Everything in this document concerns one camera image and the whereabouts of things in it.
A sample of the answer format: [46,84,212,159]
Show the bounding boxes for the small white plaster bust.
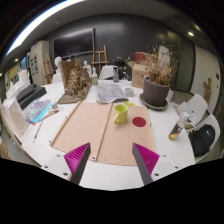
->
[83,59,93,78]

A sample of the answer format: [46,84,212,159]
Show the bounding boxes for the light wooden drawing board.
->
[94,103,157,167]
[49,100,114,160]

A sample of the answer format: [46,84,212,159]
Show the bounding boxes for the dried plant in grey pot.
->
[142,43,178,108]

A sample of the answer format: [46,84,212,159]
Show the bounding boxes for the white paper stack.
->
[176,101,196,118]

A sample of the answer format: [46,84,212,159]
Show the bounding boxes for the white cabinet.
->
[29,40,51,86]

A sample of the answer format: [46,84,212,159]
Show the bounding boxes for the colourful picture book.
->
[22,98,54,125]

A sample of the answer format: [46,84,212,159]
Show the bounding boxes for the brown flat panel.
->
[59,59,81,88]

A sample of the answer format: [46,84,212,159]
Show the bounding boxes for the thin paintbrush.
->
[32,120,44,144]

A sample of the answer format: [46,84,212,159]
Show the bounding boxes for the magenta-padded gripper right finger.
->
[132,142,183,186]

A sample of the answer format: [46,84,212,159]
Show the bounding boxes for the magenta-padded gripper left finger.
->
[42,142,92,185]

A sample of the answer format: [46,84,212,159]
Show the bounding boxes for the green spray bottle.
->
[91,67,99,86]

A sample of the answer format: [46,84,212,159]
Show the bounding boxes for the wooden easel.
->
[90,44,110,76]

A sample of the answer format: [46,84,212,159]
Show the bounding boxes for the small white cup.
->
[124,87,135,98]

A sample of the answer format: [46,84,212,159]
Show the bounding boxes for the white chair with papers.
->
[178,93,209,127]

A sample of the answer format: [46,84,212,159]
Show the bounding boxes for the wooden jointed figure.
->
[203,77,213,104]

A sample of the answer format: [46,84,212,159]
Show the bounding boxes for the yellow-green mug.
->
[113,103,129,126]

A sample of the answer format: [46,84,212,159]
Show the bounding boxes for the white chair behind table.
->
[98,64,118,81]

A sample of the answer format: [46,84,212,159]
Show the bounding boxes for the printed newspaper sheet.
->
[94,80,129,104]

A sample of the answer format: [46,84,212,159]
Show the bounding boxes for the black backpack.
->
[188,124,217,158]

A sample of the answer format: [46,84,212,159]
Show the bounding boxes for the long white ceiling light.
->
[4,0,84,56]

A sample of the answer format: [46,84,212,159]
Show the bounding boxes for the clear drink bottle white cap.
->
[168,111,191,141]

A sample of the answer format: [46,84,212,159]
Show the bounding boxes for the large white plaster bust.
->
[53,55,64,84]

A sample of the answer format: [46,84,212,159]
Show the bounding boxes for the red box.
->
[134,51,151,64]

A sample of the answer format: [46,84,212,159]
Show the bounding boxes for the black wall screen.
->
[53,27,96,59]

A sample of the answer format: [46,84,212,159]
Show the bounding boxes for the white chair with backpack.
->
[186,114,221,163]

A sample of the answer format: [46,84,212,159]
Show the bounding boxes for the brown cardboard box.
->
[130,60,151,89]

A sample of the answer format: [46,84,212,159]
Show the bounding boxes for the black flat boxes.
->
[15,83,48,110]

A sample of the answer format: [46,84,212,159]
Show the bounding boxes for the grey plant saucer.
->
[138,92,169,112]

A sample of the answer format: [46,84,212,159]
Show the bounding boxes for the flat round red coaster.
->
[131,116,147,128]

